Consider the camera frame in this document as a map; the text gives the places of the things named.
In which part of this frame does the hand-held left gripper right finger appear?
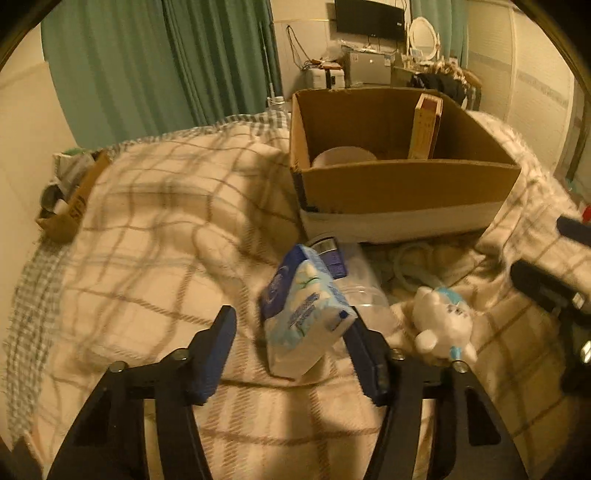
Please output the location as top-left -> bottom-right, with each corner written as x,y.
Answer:
342,311 -> 530,480

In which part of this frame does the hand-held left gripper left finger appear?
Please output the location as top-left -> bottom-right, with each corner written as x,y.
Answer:
47,305 -> 238,480

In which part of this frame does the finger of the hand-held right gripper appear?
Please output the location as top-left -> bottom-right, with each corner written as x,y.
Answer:
556,215 -> 591,246

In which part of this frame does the clear plastic bottle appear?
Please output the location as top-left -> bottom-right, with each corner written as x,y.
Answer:
305,233 -> 402,340

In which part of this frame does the white plush toy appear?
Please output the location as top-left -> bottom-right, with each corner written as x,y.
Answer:
412,286 -> 478,367

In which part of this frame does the blue and white tissue pack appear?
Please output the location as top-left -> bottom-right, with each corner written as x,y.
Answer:
259,244 -> 358,381

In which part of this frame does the plaid blanket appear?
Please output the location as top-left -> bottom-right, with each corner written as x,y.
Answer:
4,111 -> 583,480

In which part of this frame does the wooden box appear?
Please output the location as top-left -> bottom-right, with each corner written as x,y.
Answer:
407,93 -> 444,160

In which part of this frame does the dark clothing pile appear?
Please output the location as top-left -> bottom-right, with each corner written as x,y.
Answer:
409,60 -> 483,104

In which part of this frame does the white bowl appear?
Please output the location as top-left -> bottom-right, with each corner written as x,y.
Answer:
312,146 -> 378,168

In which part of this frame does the small open cardboard box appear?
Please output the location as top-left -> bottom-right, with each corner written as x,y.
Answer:
36,148 -> 112,244

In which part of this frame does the white oval mirror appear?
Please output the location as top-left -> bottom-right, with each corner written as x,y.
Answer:
406,17 -> 441,63

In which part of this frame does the grey cabinet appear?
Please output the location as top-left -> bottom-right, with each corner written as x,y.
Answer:
344,50 -> 393,88

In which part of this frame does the white storage case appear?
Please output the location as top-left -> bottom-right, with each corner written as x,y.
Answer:
307,65 -> 347,89

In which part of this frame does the green curtain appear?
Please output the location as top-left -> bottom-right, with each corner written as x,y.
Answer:
41,0 -> 283,149

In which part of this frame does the white cable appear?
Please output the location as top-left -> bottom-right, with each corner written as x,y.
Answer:
392,242 -> 446,296

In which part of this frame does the black wall television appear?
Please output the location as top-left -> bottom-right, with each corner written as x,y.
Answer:
334,0 -> 406,41

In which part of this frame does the hanging black cable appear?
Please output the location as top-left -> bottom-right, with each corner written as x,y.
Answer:
285,25 -> 315,70

